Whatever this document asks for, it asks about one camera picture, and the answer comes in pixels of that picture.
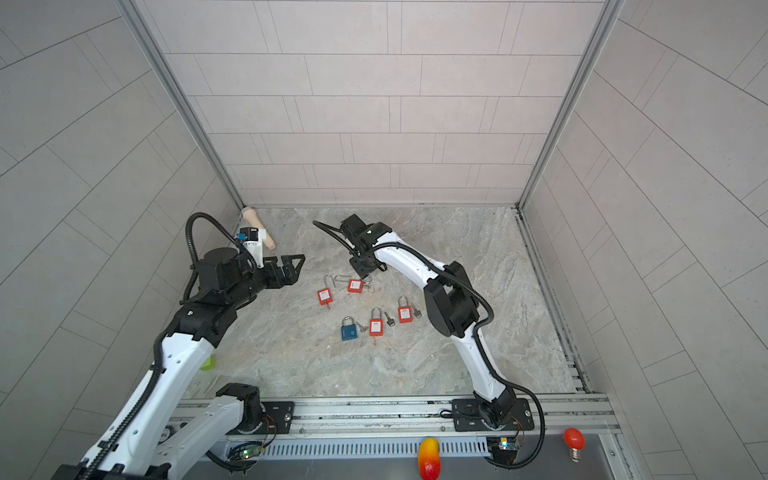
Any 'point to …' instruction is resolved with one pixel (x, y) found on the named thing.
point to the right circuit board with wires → (503, 449)
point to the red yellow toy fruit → (429, 458)
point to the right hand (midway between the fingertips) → (366, 266)
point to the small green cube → (209, 364)
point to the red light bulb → (574, 440)
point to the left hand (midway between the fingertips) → (298, 254)
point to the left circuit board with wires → (244, 453)
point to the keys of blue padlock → (362, 328)
